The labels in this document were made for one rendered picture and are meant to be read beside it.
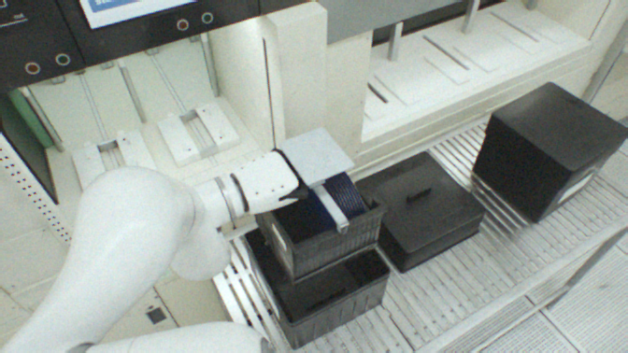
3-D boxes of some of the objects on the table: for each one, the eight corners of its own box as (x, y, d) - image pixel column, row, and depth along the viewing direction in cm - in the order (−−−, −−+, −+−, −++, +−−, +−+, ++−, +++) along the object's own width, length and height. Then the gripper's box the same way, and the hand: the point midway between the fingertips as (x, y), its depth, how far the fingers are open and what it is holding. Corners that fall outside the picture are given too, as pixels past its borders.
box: (535, 226, 134) (572, 172, 115) (467, 168, 150) (490, 112, 130) (592, 186, 145) (634, 131, 125) (522, 135, 160) (549, 79, 141)
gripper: (249, 215, 71) (346, 174, 77) (213, 151, 81) (302, 119, 86) (254, 240, 77) (344, 200, 83) (220, 178, 86) (303, 146, 92)
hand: (313, 162), depth 84 cm, fingers closed on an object, 3 cm apart
